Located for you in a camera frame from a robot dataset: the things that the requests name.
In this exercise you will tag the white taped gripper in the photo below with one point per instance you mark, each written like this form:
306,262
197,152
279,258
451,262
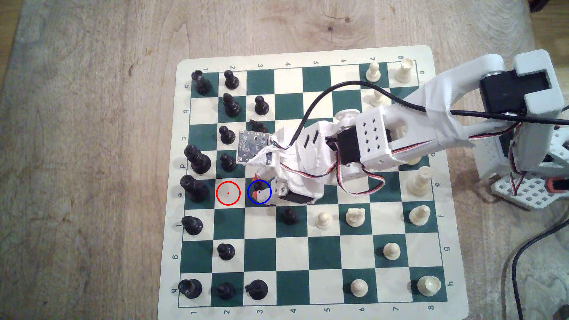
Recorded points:
297,198

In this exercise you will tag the black pawn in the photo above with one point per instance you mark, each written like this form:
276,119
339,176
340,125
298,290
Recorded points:
262,107
226,252
290,217
231,81
226,291
257,186
228,164
227,136

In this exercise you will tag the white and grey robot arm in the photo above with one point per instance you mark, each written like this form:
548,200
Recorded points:
400,142

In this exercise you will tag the green and cream chess mat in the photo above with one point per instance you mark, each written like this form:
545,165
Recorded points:
320,249

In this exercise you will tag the black knight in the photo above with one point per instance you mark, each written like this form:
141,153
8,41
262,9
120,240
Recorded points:
257,290
258,125

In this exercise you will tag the white pawn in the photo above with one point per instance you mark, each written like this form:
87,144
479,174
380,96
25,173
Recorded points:
376,102
373,73
359,289
391,252
324,221

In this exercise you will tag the black king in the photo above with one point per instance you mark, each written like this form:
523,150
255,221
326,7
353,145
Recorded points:
194,190

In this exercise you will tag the black queen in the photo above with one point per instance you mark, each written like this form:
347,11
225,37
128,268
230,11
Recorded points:
199,161

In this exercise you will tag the black bishop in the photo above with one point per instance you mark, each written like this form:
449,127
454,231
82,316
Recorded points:
232,106
193,226

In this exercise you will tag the white knight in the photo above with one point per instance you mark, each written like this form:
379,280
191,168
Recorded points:
355,217

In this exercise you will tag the black rook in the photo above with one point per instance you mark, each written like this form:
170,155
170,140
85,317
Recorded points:
190,289
202,84

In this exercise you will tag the white queen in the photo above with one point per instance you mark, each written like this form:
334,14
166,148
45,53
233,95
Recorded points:
413,161

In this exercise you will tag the white king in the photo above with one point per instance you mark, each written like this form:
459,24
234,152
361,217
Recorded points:
418,183

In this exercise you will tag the white bishop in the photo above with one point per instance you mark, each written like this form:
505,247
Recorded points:
419,216

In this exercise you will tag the white rook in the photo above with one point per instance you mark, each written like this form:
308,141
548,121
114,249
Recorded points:
429,286
404,72

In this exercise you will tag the white tape wrap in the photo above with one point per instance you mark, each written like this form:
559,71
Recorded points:
444,115

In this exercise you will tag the orange clamp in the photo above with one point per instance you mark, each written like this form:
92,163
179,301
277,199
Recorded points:
558,185

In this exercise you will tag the camera circuit board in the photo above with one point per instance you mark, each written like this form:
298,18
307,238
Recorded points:
252,146

